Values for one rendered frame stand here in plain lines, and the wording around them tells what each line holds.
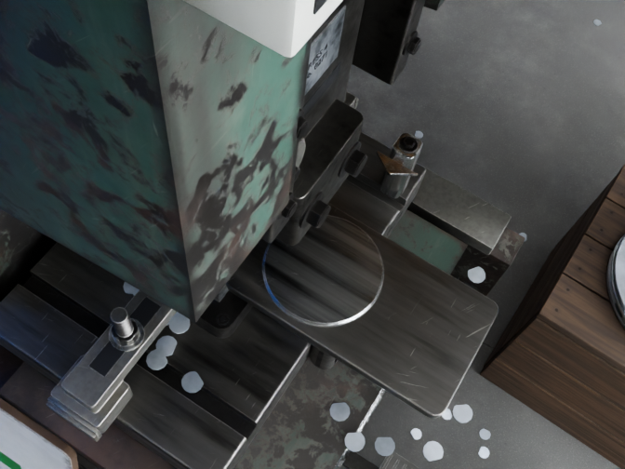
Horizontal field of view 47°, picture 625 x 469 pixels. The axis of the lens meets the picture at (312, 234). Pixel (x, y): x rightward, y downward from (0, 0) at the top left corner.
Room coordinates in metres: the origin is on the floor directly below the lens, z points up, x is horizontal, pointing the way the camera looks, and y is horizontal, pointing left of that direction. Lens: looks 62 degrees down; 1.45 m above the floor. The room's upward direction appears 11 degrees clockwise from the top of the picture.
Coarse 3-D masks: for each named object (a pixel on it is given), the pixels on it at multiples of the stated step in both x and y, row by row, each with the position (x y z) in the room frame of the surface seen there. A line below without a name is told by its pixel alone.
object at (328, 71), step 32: (352, 0) 0.38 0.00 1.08; (320, 32) 0.34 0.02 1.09; (352, 32) 0.39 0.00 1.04; (320, 64) 0.34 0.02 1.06; (320, 96) 0.35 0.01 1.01; (320, 128) 0.35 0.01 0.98; (352, 128) 0.35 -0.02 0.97; (320, 160) 0.32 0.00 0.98; (352, 160) 0.34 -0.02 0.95; (320, 192) 0.30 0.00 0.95; (288, 224) 0.28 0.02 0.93; (320, 224) 0.29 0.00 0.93
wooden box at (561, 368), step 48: (624, 192) 0.79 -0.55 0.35; (576, 240) 0.71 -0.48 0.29; (576, 288) 0.58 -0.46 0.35; (528, 336) 0.51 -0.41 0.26; (576, 336) 0.49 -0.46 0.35; (624, 336) 0.51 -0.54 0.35; (528, 384) 0.48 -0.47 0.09; (576, 384) 0.46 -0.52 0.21; (624, 384) 0.44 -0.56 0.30; (576, 432) 0.43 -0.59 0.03; (624, 432) 0.41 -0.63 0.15
